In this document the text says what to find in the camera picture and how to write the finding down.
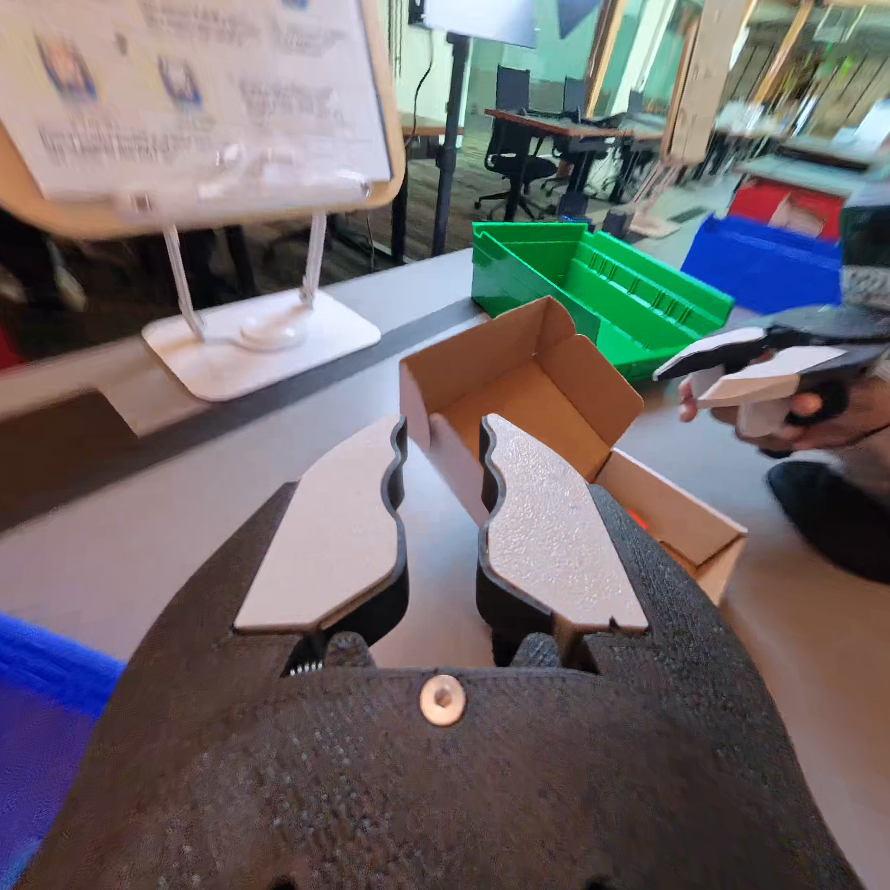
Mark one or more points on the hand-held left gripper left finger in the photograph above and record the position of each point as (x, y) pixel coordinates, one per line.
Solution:
(327, 549)

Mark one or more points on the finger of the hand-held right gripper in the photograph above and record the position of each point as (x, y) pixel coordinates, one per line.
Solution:
(730, 341)
(765, 379)

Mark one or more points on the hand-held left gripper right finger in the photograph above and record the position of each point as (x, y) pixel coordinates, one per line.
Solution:
(556, 542)

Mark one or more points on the cardboard box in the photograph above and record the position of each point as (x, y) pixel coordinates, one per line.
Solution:
(549, 389)

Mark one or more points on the blue plastic bin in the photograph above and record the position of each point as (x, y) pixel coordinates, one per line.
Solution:
(758, 271)
(42, 730)

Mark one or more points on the person's right hand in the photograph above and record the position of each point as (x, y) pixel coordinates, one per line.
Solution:
(869, 410)

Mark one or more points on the green plastic bin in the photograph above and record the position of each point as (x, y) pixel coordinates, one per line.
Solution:
(646, 306)

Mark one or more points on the red plastic bin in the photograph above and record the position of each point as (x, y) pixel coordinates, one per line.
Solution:
(754, 201)

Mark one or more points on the white document stand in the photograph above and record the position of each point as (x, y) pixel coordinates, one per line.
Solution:
(327, 341)

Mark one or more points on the tall cardboard panel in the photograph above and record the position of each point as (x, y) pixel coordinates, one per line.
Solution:
(695, 83)

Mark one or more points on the dark office desk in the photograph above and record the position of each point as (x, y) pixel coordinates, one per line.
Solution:
(556, 124)

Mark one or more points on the black office chair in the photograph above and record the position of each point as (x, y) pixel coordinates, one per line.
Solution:
(511, 163)

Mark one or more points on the display panel on black pole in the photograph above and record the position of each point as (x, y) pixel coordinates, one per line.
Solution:
(452, 139)

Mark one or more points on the sign board on white stand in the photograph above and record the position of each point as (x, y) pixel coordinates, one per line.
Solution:
(398, 139)

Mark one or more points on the printed paper sheet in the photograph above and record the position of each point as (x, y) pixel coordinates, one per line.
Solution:
(208, 104)

